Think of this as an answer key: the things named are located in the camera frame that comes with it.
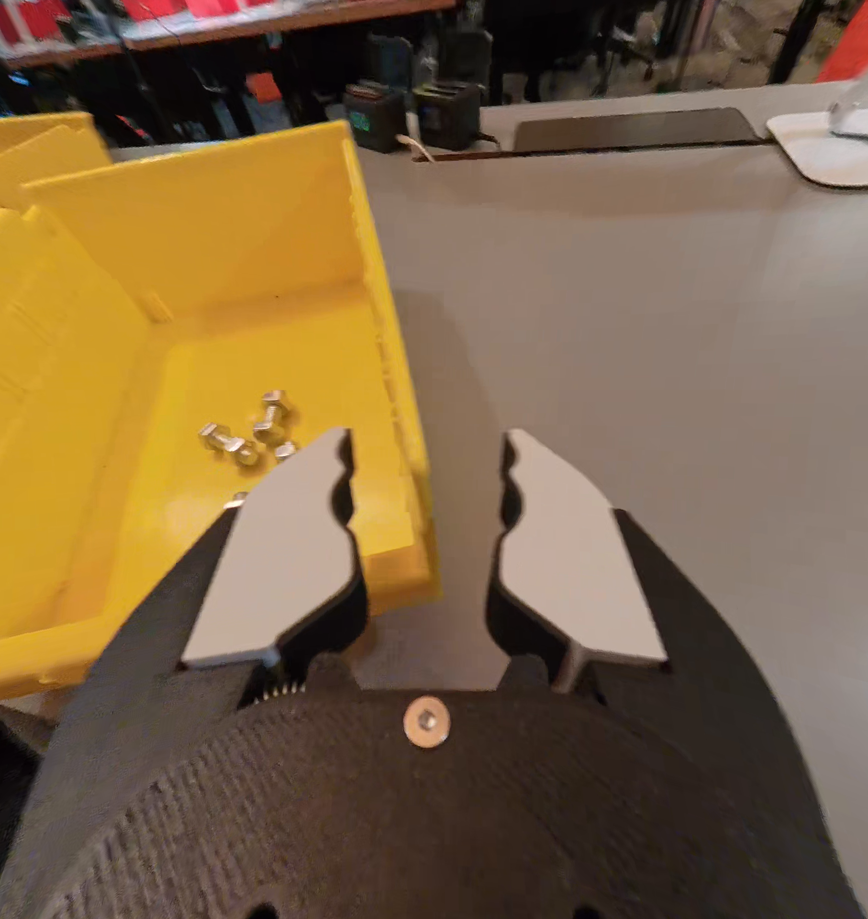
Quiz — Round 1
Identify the wooden document stand white base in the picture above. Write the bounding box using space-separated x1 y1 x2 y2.
766 68 868 191

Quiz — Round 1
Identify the grey desk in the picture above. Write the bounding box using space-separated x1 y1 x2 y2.
111 79 868 919

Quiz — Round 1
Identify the wooden shelf board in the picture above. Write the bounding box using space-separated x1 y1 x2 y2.
0 0 465 70

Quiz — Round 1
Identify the black charger with green display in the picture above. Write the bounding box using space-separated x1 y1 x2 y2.
342 81 415 154

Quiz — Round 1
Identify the black battery charger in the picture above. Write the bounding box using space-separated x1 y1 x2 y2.
412 79 484 151

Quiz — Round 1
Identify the yellow plastic storage bin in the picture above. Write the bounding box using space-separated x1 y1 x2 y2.
0 111 113 225
0 121 444 709

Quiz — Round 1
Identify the red orange post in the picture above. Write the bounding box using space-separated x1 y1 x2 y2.
816 0 868 85

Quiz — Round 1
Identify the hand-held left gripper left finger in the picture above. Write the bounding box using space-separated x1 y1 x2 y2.
180 428 370 681

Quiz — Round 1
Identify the dark flat desk panel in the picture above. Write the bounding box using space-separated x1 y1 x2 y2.
512 108 767 154

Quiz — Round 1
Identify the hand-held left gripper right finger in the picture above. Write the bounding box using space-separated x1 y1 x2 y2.
486 429 670 695

